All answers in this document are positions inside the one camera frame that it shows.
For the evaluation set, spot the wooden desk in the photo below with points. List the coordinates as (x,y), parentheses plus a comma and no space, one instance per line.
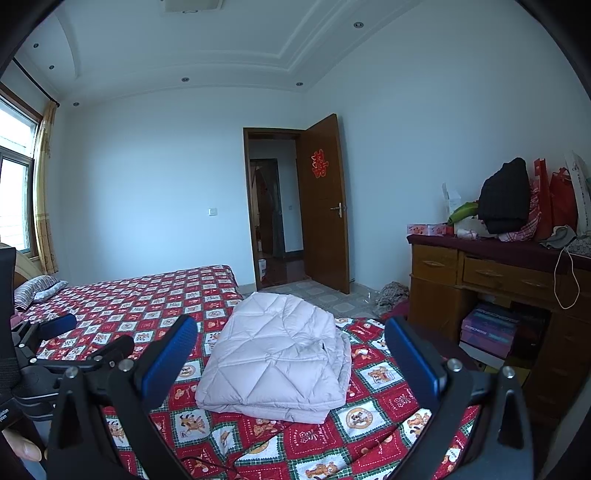
(489,272)

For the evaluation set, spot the red paper door decoration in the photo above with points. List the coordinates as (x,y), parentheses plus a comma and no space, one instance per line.
(318,163)

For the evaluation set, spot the wooden headboard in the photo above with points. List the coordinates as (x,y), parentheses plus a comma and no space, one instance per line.
(23,270)

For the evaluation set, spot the brown door frame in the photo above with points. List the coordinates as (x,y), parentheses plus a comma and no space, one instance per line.
(247,207)

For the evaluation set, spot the pale pink quilted jacket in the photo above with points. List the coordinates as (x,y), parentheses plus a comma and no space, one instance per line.
(272,350)

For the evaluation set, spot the window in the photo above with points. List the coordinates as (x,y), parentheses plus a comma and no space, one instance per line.
(14,184)

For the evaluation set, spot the clothes pile on floor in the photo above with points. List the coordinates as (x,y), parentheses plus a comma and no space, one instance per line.
(392,295)

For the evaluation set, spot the black folded clothing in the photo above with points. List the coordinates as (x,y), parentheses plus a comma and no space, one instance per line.
(505,194)

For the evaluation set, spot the pink tissue box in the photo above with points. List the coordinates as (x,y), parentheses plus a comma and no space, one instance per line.
(425,229)

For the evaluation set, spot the red checkered cloth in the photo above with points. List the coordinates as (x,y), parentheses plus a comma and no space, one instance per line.
(521,228)

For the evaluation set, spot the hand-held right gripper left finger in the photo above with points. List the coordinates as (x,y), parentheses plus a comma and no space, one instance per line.
(168,360)

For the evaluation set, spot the red printed bed sheet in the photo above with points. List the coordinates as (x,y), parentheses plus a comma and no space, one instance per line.
(138,300)

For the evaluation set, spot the white carton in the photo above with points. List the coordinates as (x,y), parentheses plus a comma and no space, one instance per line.
(452,198)

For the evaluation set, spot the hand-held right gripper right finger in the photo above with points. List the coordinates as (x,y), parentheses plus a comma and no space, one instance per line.
(411,360)

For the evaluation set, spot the yellow curtain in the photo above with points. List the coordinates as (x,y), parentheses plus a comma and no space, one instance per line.
(44,194)

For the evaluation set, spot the grey cloth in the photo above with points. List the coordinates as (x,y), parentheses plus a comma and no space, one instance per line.
(561,235)

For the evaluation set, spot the white shopping bag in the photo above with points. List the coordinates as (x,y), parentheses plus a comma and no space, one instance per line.
(581,194)

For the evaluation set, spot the red shopping bag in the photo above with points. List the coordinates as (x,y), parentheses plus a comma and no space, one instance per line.
(542,198)
(564,198)

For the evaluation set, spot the purple shoe box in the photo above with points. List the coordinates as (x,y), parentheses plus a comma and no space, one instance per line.
(485,339)
(494,317)

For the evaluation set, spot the brown wooden door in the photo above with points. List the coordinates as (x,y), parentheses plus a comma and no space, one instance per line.
(323,207)

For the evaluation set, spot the black curtain rod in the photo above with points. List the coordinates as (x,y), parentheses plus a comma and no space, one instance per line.
(37,83)

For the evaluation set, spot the person's left hand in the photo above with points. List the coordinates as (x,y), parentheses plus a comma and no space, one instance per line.
(21,447)

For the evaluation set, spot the grey striped pillow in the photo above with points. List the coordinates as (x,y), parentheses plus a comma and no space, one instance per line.
(37,290)

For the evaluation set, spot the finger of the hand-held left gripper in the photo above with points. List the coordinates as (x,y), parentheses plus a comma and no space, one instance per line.
(60,324)
(115,348)

